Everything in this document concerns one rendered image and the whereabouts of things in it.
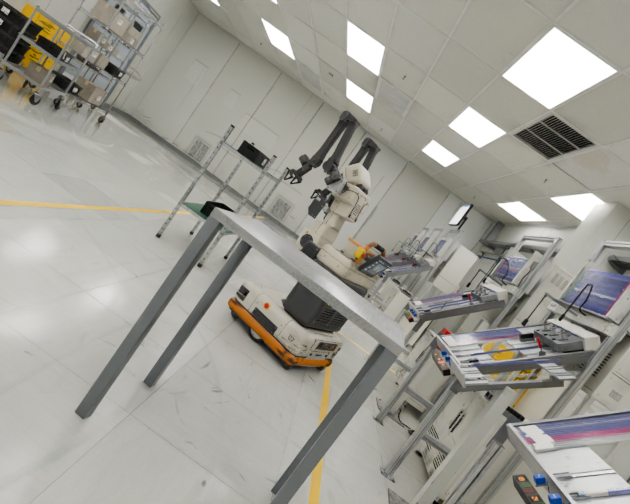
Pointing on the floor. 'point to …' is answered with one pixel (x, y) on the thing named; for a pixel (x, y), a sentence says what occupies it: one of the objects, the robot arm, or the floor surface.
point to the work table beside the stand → (349, 301)
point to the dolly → (4, 31)
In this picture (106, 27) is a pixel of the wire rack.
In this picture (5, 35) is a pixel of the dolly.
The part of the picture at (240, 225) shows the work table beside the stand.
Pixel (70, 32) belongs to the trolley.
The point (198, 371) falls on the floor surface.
